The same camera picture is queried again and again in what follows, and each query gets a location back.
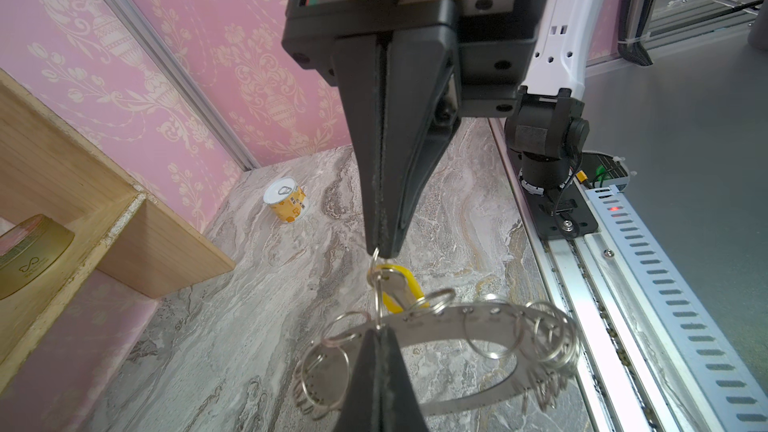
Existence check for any round red-lid tin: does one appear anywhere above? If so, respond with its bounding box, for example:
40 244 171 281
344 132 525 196
1 214 75 299

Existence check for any yellow key tag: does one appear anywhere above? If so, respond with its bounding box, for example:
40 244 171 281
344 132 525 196
367 263 424 314

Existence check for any metal ring plate with keyrings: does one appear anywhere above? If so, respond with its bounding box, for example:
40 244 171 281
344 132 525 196
292 282 583 420

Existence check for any small yellow pull-tab can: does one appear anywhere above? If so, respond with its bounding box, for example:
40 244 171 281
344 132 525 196
263 177 307 223

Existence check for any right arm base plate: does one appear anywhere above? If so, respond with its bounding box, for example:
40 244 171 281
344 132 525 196
524 183 598 240

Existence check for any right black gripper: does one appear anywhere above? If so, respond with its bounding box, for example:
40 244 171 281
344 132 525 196
282 0 547 258

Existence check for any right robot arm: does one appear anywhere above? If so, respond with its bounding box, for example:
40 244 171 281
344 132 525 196
282 0 602 259

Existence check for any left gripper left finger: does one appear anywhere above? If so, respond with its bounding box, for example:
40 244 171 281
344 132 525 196
334 330 380 432

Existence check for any wooden two-tier shelf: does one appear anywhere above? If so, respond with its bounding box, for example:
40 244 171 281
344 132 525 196
1 73 235 388

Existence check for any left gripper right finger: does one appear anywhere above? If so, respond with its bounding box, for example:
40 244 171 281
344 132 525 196
379 328 429 431

